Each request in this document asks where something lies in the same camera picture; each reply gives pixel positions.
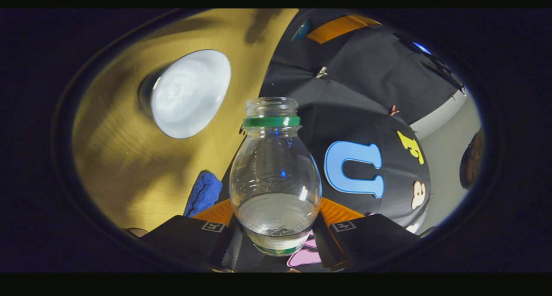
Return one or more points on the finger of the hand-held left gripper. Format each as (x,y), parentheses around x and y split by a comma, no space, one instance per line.
(340,28)

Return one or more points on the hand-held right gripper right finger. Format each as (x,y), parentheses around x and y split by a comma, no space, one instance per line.
(323,244)

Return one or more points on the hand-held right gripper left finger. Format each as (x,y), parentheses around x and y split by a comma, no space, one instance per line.
(230,248)

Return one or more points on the blue teacup lid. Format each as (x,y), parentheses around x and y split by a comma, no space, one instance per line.
(302,30)

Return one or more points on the clear plastic water bottle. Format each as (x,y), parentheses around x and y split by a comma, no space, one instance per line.
(276,158)

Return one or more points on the white teacup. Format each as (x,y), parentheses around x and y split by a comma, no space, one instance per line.
(189,93)

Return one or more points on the silver clip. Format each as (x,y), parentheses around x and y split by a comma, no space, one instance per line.
(321,72)

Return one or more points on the blue towel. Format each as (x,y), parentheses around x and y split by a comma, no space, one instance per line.
(202,192)

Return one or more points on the black backdrop cloth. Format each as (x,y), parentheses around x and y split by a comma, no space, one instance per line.
(345,93)

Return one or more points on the copper clip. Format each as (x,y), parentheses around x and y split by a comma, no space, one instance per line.
(393,111)

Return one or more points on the person's head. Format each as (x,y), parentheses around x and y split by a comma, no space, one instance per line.
(472,158)

